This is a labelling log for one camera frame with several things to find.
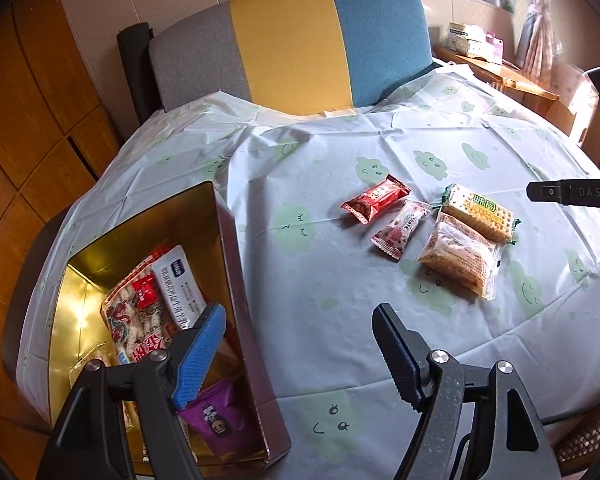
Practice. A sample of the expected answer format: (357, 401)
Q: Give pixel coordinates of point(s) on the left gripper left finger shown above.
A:
(165, 382)

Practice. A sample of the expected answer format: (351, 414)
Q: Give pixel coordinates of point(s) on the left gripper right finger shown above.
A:
(433, 383)

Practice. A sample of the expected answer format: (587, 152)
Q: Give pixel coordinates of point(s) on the large red snack bag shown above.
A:
(135, 333)

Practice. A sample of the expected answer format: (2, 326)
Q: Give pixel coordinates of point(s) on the purple snack packet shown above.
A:
(219, 420)

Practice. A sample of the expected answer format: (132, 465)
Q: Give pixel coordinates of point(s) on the green cracker packet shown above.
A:
(488, 218)

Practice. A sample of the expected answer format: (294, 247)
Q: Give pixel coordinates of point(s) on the white toothpaste-like packet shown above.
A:
(179, 288)

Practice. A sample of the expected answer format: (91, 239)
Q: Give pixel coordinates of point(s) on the red candy packet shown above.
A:
(376, 199)

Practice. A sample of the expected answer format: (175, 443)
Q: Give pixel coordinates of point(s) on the gold red tin box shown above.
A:
(199, 221)

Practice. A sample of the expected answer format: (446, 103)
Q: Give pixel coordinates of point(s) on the cardboard box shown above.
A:
(577, 101)

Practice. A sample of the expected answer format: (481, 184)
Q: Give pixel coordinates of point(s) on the wooden side table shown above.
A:
(501, 77)

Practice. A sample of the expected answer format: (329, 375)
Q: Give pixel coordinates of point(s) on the clear orange cake packet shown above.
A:
(459, 252)

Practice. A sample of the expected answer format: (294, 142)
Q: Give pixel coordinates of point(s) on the pink floral candy packet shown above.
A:
(393, 238)

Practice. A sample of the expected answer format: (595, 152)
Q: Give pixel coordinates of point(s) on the white cloud pattern tablecloth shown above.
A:
(313, 276)

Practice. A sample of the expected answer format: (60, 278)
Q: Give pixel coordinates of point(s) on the wicker chair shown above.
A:
(580, 446)

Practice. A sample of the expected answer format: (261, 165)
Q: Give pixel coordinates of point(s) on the pink small box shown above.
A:
(494, 49)

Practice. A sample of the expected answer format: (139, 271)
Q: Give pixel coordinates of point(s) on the tissue box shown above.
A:
(467, 39)

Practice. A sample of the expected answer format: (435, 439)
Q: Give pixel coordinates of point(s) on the beige curtain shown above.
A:
(535, 51)

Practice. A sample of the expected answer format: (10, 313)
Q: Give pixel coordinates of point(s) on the grey yellow blue chair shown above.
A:
(301, 57)

